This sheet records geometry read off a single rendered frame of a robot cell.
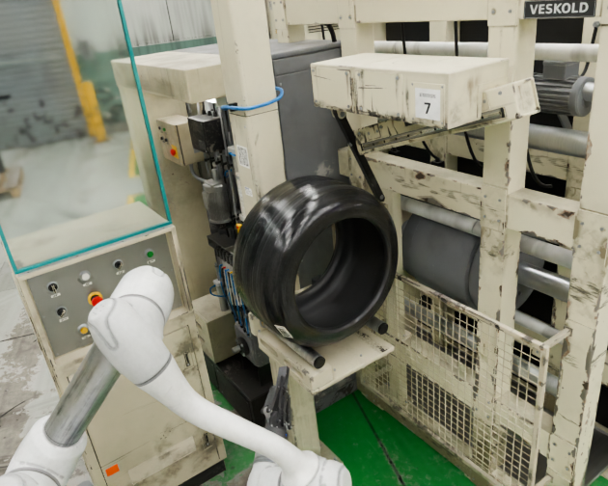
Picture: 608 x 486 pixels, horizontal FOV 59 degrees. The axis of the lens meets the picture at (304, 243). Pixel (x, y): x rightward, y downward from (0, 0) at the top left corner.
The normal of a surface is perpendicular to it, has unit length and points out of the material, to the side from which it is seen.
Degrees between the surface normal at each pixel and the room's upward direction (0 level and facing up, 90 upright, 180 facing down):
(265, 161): 90
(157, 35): 90
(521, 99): 72
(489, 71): 90
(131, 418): 90
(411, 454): 0
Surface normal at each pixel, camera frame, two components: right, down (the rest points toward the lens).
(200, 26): 0.27, 0.39
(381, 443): -0.11, -0.90
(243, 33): 0.57, 0.30
